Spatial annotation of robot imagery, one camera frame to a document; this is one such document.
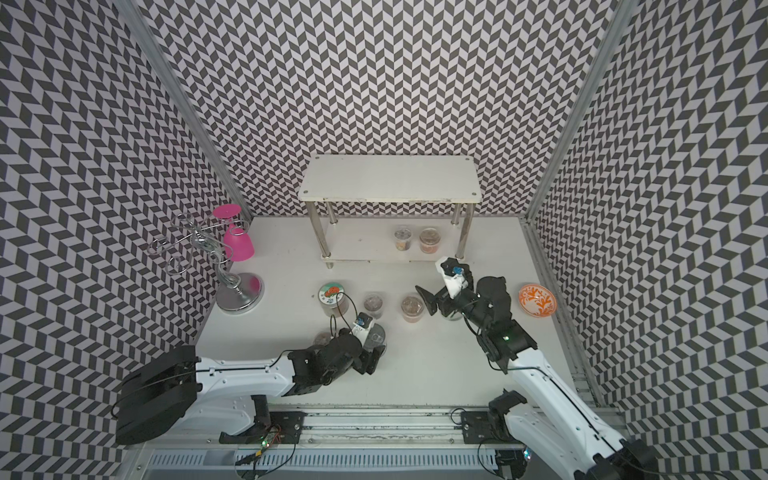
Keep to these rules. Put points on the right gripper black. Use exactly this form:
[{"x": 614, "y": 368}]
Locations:
[{"x": 432, "y": 301}]

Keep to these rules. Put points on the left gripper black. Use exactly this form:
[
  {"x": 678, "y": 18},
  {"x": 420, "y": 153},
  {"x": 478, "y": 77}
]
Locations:
[{"x": 369, "y": 360}]

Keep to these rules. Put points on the red tub clear lid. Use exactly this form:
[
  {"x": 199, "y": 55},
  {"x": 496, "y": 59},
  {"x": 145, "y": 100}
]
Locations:
[
  {"x": 412, "y": 308},
  {"x": 323, "y": 339}
]

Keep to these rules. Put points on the purple label tin can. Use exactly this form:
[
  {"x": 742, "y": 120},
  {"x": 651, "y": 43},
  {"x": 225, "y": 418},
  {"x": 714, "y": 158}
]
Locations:
[{"x": 376, "y": 337}]

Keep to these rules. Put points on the clear tub brown seeds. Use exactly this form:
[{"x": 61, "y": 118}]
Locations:
[{"x": 373, "y": 304}]

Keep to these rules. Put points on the red label small tub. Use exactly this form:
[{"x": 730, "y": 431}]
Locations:
[{"x": 429, "y": 240}]

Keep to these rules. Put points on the tomato lid red jar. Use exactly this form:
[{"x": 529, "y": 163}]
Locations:
[{"x": 332, "y": 299}]

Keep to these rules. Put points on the orange label small tub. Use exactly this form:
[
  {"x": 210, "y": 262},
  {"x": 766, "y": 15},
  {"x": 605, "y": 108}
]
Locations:
[{"x": 402, "y": 237}]

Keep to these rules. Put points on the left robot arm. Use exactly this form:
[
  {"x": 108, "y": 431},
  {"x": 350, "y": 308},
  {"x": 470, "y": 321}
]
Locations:
[{"x": 181, "y": 392}]

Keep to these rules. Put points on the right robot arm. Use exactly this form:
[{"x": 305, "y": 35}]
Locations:
[{"x": 543, "y": 412}]

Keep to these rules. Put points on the white two-tier shelf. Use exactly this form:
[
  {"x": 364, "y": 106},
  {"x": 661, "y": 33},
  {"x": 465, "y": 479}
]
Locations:
[{"x": 332, "y": 180}]

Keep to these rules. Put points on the orange patterned bowl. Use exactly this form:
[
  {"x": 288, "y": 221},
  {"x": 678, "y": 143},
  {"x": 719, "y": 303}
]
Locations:
[{"x": 537, "y": 301}]

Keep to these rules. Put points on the metal cup rack stand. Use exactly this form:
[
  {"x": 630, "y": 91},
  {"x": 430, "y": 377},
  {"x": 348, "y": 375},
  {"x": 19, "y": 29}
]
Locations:
[{"x": 237, "y": 293}]

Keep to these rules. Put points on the pink plastic cup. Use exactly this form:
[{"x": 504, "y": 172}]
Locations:
[{"x": 237, "y": 242}]

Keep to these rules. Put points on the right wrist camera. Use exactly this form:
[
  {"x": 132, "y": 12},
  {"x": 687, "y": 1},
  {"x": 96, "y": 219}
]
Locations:
[{"x": 456, "y": 275}]

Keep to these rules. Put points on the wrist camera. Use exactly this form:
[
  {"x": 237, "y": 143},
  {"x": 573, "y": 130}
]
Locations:
[
  {"x": 456, "y": 275},
  {"x": 361, "y": 326}
]

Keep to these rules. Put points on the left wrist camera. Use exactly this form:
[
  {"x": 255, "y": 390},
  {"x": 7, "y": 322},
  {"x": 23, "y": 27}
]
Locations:
[{"x": 361, "y": 326}]

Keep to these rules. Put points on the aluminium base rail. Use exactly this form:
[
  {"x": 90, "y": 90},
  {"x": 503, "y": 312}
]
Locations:
[{"x": 332, "y": 440}]

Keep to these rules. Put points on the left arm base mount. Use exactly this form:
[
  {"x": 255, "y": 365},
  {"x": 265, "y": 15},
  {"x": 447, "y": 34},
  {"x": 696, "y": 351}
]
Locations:
[{"x": 267, "y": 426}]

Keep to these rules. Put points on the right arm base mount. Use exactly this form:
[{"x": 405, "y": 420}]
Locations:
[{"x": 489, "y": 425}]

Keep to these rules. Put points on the aluminium corner post right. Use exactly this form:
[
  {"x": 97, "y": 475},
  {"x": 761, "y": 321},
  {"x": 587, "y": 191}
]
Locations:
[{"x": 605, "y": 52}]

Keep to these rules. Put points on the aluminium corner post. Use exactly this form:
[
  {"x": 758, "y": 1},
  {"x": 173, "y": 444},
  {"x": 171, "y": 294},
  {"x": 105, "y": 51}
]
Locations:
[
  {"x": 605, "y": 52},
  {"x": 140, "y": 31}
]

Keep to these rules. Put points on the aluminium corner post left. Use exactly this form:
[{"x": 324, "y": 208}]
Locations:
[{"x": 140, "y": 31}]

